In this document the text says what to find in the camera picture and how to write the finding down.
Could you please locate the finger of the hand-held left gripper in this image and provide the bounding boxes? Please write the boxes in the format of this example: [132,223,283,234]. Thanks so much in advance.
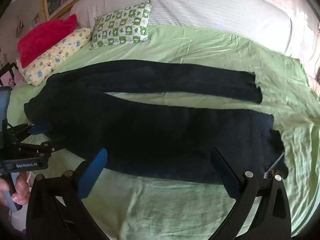
[15,136,67,155]
[7,122,53,140]

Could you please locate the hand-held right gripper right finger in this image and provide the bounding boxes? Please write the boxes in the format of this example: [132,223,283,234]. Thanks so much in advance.
[210,147,292,240]

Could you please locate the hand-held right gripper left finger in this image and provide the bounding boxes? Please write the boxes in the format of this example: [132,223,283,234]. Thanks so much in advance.
[26,148,110,240]

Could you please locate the black pants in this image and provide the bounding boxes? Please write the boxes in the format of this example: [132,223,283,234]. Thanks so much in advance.
[24,59,289,185]

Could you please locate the person's left hand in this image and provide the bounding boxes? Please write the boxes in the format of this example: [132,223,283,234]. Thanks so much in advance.
[0,172,32,205]

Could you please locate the green bed sheet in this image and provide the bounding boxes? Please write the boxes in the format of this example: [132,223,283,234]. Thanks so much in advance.
[7,24,320,240]

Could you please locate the yellow printed pillow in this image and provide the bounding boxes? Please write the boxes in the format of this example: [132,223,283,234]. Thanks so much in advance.
[16,27,92,87]

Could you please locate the red fluffy cushion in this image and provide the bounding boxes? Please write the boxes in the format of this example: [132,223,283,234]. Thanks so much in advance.
[17,14,78,68]

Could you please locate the pink bag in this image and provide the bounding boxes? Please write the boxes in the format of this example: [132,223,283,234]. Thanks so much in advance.
[310,67,320,93]

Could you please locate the green checkered pillow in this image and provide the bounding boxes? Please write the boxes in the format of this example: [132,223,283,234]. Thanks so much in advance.
[89,0,152,50]

